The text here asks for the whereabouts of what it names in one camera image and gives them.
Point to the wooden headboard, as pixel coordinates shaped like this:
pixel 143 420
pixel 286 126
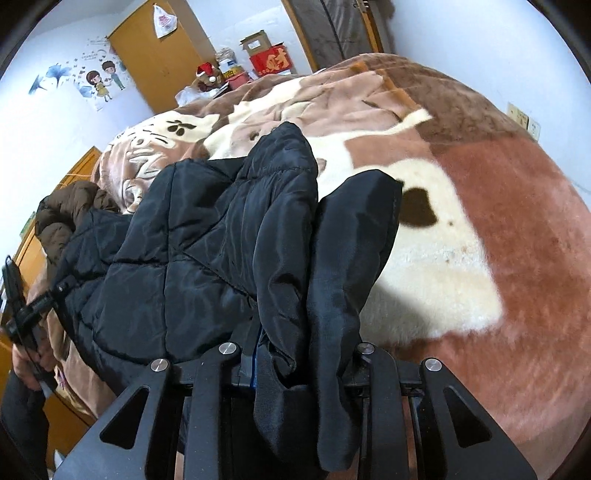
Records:
pixel 78 164

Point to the black puffer jacket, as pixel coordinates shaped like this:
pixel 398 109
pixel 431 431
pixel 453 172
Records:
pixel 207 230

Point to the white plastic bag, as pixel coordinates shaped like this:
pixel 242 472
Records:
pixel 164 23

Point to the clear plastic jar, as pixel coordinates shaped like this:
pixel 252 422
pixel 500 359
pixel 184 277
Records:
pixel 231 67

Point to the wooden wardrobe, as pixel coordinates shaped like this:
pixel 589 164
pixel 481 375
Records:
pixel 157 69

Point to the person's left hand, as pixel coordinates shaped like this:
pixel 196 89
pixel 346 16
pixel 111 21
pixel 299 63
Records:
pixel 27 364

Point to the red gift box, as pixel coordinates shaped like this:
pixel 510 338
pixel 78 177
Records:
pixel 272 62

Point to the beige wall socket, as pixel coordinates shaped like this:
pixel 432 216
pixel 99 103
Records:
pixel 517 114
pixel 533 129

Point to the brown and cream printed blanket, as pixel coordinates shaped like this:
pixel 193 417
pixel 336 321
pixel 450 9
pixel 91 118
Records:
pixel 461 230

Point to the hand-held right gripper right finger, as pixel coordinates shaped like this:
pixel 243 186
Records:
pixel 378 369

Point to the brown puffer jacket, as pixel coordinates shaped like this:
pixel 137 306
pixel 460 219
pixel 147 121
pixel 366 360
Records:
pixel 69 207

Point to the cartoon couple wall poster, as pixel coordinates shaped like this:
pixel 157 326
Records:
pixel 104 78

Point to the blue flower wall decal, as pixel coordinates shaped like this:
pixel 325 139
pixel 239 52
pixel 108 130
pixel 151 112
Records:
pixel 48 78

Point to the grey zipped fabric cover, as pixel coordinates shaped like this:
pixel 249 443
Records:
pixel 332 32

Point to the open cardboard box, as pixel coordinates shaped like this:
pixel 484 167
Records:
pixel 255 44

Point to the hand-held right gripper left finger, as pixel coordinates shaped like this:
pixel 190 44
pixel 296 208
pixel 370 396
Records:
pixel 247 364

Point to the person's left forearm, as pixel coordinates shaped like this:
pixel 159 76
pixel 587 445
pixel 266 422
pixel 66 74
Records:
pixel 21 429

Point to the plush toy with santa hat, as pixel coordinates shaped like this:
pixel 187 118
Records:
pixel 210 78

